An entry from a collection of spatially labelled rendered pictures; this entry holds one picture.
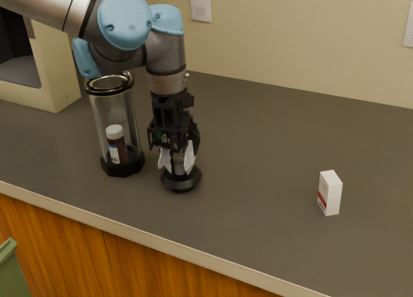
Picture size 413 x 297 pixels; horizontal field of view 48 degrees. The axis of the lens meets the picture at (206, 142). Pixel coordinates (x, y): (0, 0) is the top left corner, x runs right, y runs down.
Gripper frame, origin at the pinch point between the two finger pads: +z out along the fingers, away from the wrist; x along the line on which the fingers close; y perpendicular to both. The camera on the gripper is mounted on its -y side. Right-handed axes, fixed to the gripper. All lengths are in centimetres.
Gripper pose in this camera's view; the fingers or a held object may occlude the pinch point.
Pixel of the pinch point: (179, 166)
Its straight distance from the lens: 102.5
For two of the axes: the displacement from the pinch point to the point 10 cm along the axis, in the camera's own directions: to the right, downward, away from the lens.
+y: -2.1, 5.4, -8.1
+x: 9.8, 0.7, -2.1
